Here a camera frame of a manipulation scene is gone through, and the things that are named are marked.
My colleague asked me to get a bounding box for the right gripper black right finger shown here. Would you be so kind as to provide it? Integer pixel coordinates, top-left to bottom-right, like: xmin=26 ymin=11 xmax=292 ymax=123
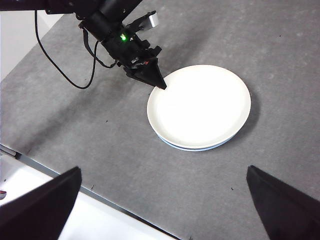
xmin=246 ymin=164 xmax=320 ymax=240

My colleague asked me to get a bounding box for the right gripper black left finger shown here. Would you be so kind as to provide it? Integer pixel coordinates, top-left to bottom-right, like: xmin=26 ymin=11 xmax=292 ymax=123
xmin=0 ymin=166 xmax=82 ymax=240

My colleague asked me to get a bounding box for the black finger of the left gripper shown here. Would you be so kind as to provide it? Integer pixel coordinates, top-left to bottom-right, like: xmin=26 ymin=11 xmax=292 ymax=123
xmin=132 ymin=57 xmax=168 ymax=91
xmin=123 ymin=67 xmax=154 ymax=87

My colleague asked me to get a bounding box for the blue round plate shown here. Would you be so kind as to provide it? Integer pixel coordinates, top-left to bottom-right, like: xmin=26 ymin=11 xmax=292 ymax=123
xmin=156 ymin=133 xmax=242 ymax=153

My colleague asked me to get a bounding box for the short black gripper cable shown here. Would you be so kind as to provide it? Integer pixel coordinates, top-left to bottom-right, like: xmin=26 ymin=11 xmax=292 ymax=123
xmin=82 ymin=28 xmax=120 ymax=69

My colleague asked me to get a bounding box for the long black looping cable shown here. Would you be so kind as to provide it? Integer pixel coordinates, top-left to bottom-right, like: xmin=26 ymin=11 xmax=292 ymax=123
xmin=34 ymin=9 xmax=100 ymax=90

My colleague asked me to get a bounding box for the white round plate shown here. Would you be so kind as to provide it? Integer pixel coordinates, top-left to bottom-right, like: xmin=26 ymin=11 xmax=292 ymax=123
xmin=146 ymin=64 xmax=252 ymax=150

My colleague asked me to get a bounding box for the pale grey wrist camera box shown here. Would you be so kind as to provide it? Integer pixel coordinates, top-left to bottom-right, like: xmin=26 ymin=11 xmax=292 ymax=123
xmin=146 ymin=11 xmax=160 ymax=28

